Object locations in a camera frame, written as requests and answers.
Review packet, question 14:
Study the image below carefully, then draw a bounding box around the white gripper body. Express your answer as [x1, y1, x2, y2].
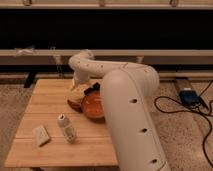
[71, 71, 88, 90]

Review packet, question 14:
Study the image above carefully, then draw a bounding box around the white plastic bottle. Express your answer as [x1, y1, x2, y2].
[57, 114, 77, 143]

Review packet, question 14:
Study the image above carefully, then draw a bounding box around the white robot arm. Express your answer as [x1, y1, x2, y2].
[69, 50, 171, 171]

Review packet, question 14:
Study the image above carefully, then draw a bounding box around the black object on bowl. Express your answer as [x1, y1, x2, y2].
[84, 82, 100, 95]

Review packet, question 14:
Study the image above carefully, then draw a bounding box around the brown curved object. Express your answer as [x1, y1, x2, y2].
[67, 100, 82, 112]

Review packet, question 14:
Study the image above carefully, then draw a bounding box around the orange bowl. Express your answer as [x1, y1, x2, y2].
[81, 91, 104, 119]

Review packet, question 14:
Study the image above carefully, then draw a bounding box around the wooden table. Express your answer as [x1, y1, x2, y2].
[5, 79, 117, 168]

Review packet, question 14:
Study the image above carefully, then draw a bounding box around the white wedge block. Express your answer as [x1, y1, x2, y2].
[32, 125, 51, 147]

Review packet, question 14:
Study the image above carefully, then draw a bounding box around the blue power box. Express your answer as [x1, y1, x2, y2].
[179, 89, 199, 106]

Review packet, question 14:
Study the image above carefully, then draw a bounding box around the black cable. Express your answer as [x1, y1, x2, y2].
[153, 79, 213, 168]

